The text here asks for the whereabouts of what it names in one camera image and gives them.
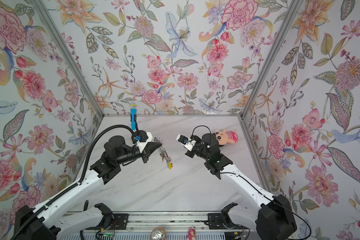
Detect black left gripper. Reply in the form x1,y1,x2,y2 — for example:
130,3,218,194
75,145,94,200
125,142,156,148
115,142,162,166

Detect large metal keyring with keys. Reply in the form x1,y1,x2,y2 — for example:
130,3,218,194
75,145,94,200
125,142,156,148
154,137,173,170

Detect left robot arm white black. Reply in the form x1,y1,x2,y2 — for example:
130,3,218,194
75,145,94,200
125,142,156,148
12,134,162,240

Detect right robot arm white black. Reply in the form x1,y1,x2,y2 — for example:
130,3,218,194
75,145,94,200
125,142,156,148
177,134,298,240

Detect blue toy microphone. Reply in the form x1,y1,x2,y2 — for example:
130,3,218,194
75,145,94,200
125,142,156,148
130,104,138,131

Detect small pink figurine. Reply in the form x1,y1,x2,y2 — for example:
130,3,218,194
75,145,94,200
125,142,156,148
186,227,196,240

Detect shiny round metal object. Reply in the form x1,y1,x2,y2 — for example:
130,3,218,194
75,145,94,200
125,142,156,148
150,228,167,240

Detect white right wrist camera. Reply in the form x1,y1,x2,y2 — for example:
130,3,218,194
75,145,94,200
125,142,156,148
176,135,196,152

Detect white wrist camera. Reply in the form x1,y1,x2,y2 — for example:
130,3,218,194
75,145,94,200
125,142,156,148
135,130,153,153
176,135,196,152

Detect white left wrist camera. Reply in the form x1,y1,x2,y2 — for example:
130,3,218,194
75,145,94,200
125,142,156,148
135,130,153,153

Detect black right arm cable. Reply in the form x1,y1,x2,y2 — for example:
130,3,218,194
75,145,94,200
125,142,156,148
191,125,312,240

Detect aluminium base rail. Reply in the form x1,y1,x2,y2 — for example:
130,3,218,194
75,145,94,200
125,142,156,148
113,211,247,232

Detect black corrugated cable conduit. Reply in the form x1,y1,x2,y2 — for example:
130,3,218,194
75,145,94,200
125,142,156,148
11,124,136,240

